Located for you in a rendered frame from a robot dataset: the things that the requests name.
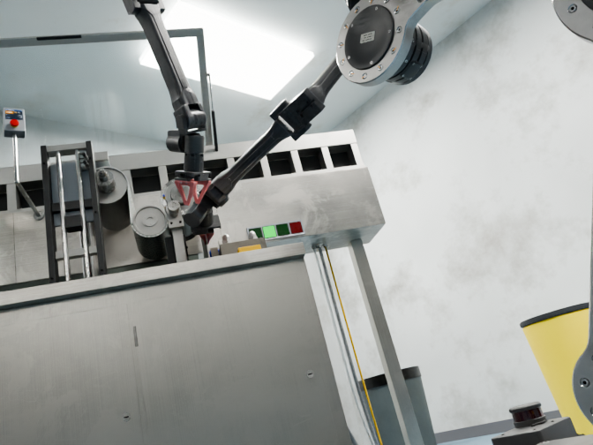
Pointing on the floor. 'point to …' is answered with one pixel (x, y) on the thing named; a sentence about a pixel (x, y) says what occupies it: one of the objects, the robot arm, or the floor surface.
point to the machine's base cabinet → (174, 365)
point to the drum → (560, 355)
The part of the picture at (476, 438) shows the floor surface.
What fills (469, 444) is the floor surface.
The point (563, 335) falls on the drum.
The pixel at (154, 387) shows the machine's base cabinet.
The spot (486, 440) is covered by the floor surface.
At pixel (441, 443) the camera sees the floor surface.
